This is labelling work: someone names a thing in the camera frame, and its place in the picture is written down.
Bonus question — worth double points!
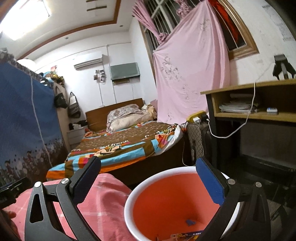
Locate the person's left hand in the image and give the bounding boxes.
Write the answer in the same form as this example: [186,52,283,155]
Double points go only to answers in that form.
[1,210,21,240]

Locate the small blue scrap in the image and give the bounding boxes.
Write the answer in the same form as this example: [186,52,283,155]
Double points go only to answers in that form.
[186,219,196,226]

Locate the blue starry wardrobe cover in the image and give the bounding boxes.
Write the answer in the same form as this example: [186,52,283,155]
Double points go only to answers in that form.
[1,49,68,187]

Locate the pink checkered tablecloth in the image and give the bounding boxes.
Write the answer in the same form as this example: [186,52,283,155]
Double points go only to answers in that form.
[4,173,136,240]

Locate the orange bin with white rim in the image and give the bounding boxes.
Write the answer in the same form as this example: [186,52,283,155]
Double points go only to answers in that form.
[124,167,242,240]

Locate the white nightstand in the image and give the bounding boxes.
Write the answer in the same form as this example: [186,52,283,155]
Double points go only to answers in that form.
[67,126,88,149]

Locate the wooden desk shelf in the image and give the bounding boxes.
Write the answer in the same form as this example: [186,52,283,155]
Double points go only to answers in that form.
[201,79,295,178]

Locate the checkered grey bag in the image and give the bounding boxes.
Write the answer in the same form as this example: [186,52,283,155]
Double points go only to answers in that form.
[187,121,213,163]

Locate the grey hanging handbag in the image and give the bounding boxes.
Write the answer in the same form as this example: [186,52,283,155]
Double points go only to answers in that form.
[67,92,81,118]

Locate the black hanging handbag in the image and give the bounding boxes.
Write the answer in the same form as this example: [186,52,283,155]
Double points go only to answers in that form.
[54,86,68,109]

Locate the papers on shelf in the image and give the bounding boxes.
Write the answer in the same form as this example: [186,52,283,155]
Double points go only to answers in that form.
[219,102,257,113]

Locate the yellow power strip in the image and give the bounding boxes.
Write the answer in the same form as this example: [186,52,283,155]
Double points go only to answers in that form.
[187,110,208,123]

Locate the wooden bed headboard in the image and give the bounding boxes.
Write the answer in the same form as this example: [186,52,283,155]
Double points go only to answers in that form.
[85,98,144,132]

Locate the bed with colourful blanket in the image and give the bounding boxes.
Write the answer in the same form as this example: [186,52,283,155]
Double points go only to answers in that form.
[46,121,183,181]

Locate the floral pillow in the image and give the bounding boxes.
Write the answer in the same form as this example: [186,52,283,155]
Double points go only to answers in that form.
[106,104,157,133]

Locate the black clamp on desk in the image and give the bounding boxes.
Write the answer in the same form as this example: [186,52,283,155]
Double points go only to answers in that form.
[273,54,296,80]

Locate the white air conditioner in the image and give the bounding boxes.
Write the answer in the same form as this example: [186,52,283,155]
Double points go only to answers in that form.
[73,54,103,70]

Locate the pink hanging sheet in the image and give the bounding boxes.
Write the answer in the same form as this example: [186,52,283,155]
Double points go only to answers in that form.
[153,1,230,124]

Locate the pink tied curtain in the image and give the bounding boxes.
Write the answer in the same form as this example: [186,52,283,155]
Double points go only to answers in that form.
[132,1,191,44]

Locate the white charging cable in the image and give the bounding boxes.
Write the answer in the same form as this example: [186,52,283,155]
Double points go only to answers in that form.
[207,82,257,139]

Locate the green wall cover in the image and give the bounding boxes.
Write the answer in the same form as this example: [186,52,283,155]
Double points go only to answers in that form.
[109,62,140,81]

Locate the wooden window frame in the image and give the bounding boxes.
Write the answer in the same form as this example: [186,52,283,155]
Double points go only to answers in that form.
[148,1,258,86]

